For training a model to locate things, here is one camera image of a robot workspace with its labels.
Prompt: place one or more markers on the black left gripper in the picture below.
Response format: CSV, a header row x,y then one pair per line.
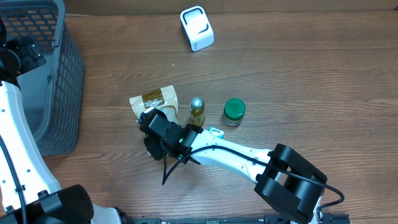
x,y
32,56

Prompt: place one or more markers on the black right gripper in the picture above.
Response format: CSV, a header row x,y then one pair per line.
x,y
153,143

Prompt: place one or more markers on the clear brown snack bag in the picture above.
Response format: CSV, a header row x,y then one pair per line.
x,y
164,99

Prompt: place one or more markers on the yellow oil bottle silver cap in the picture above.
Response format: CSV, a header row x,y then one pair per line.
x,y
197,108

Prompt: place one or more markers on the small Kleenex tissue pack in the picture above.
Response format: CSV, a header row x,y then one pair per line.
x,y
216,132

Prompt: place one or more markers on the green lid white jar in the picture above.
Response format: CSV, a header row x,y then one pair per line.
x,y
233,112

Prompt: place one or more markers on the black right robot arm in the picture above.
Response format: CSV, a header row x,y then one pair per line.
x,y
289,183

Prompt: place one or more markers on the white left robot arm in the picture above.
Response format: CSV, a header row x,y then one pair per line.
x,y
30,193

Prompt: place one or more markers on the white barcode scanner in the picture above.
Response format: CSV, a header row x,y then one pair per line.
x,y
197,28

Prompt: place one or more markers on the grey plastic mesh basket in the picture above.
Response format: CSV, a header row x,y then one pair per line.
x,y
51,94

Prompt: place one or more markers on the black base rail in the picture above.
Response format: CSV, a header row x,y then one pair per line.
x,y
327,218

